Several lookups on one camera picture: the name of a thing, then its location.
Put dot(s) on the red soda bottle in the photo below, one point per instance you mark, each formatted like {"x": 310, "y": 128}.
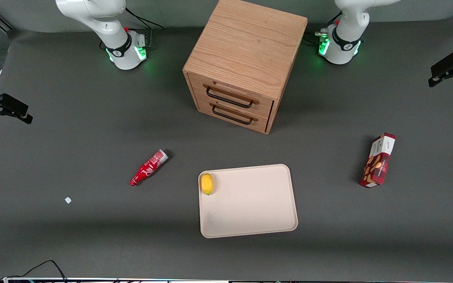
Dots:
{"x": 148, "y": 168}

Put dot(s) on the beige rectangular tray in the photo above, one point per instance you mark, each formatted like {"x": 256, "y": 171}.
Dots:
{"x": 250, "y": 204}

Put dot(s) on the wooden drawer cabinet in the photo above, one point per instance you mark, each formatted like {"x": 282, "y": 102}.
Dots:
{"x": 246, "y": 43}

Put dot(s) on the red cookie box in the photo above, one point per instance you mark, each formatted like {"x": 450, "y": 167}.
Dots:
{"x": 378, "y": 161}

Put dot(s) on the yellow lemon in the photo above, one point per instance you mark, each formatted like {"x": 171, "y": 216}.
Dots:
{"x": 207, "y": 183}

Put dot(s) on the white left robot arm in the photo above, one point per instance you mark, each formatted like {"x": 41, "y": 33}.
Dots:
{"x": 346, "y": 27}

